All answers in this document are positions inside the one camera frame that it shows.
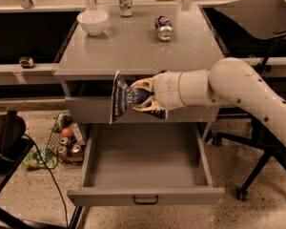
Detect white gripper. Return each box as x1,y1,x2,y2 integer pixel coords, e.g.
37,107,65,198
131,72,185,113

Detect blue chip bag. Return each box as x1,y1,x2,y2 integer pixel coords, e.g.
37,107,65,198
110,72,168,123

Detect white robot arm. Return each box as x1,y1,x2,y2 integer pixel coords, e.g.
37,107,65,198
131,57,286,147

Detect grey drawer cabinet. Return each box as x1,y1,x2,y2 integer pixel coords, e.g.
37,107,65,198
53,3,234,140

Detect closed grey top drawer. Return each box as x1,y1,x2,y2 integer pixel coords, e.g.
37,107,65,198
65,96,219,124

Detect open grey middle drawer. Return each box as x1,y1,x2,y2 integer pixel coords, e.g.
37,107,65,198
68,123,224,207

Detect green chip bag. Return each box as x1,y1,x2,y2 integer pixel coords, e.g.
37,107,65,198
52,113,72,133

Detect lying blue pepsi can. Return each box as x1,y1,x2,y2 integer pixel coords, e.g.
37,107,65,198
154,15,174,42

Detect orange fruit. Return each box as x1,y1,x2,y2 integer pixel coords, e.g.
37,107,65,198
61,128,73,138

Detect red soda can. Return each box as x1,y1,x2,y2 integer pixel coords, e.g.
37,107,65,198
71,144,82,157

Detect white bowl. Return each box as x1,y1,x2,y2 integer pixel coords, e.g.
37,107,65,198
77,10,109,35

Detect silver soda can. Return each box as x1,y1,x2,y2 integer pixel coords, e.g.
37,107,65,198
60,137,69,146

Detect upright green soda can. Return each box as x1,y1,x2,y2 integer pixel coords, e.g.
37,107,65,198
119,0,133,16

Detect yellow tape measure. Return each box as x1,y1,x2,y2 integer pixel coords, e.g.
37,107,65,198
19,56,34,69

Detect black office chair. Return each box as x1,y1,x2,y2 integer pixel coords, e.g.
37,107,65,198
203,0,286,200

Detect black chair left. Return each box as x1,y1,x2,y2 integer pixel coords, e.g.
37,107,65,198
0,111,69,229

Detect wire basket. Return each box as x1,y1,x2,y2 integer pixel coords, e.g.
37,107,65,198
47,121,86,164

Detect black cable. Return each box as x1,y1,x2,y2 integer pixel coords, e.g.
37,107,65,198
23,133,70,229

